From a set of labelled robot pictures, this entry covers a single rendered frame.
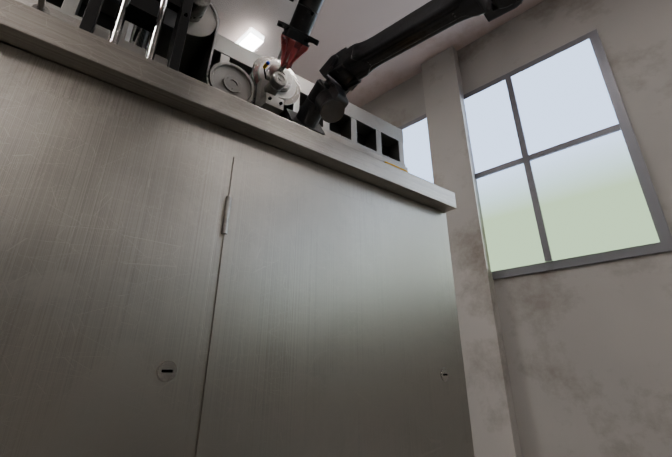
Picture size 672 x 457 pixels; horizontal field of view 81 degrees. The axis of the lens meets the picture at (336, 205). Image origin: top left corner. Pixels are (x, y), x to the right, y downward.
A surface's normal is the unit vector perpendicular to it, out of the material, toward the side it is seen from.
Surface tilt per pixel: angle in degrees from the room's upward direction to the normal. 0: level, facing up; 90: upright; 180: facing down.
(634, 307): 90
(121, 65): 90
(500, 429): 90
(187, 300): 90
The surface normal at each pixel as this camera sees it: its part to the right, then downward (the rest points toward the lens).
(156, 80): 0.62, -0.32
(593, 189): -0.70, -0.29
